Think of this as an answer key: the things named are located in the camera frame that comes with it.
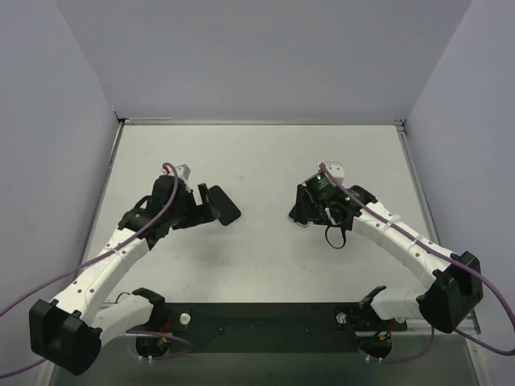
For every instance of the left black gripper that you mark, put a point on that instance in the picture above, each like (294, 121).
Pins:
(202, 205)

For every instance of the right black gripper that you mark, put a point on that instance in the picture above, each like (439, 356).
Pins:
(302, 205)

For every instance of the black phone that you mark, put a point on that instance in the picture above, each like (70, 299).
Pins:
(229, 212)

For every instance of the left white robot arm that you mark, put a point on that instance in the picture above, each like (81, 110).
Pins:
(62, 330)

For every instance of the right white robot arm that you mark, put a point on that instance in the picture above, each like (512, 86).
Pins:
(451, 288)

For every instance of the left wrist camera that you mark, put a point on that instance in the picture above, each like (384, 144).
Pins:
(183, 171)

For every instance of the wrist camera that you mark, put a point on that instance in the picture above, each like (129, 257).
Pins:
(183, 171)
(336, 169)

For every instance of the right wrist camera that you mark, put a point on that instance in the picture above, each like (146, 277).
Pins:
(336, 169)

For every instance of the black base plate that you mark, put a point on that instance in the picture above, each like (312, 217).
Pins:
(269, 328)

